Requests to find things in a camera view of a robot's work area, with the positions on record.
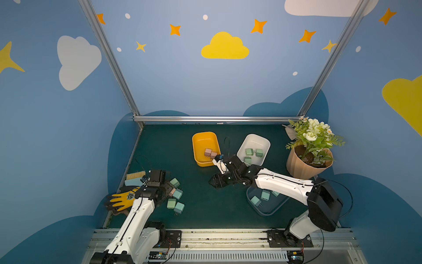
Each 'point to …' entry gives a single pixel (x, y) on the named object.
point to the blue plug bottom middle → (178, 208)
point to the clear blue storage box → (265, 202)
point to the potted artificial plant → (311, 152)
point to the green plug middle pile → (175, 182)
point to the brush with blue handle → (133, 179)
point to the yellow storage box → (206, 147)
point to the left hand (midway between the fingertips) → (166, 187)
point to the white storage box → (254, 149)
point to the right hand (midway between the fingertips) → (215, 178)
